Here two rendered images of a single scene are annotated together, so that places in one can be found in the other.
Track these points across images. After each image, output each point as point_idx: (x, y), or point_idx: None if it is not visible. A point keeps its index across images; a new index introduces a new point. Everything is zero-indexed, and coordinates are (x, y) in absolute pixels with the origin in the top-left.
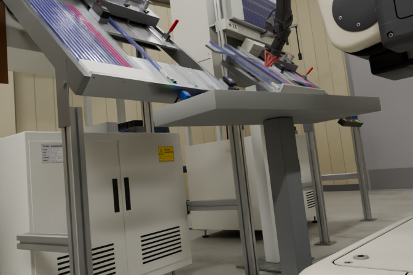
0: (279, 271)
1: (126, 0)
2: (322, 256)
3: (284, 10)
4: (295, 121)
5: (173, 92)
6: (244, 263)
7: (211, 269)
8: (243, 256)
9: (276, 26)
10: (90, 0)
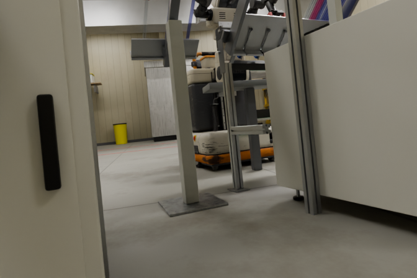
0: (208, 192)
1: None
2: (145, 205)
3: None
4: None
5: None
6: (242, 174)
7: (253, 206)
8: (241, 169)
9: None
10: None
